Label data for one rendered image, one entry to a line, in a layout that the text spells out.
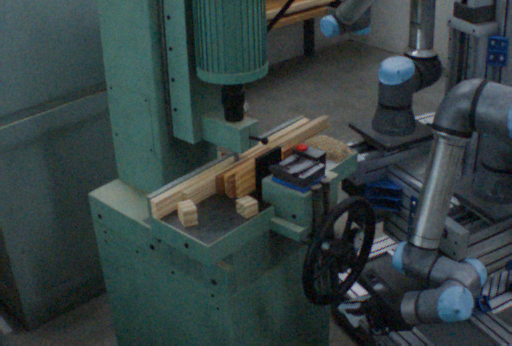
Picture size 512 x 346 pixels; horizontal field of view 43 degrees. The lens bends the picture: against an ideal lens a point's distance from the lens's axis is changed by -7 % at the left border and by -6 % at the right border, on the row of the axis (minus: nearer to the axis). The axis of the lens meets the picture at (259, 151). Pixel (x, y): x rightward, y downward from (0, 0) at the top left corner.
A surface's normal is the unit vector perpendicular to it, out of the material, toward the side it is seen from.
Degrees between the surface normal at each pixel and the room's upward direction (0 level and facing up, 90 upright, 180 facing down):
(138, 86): 90
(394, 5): 90
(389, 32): 90
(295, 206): 90
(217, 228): 0
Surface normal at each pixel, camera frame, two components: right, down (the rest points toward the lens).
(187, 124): -0.66, 0.36
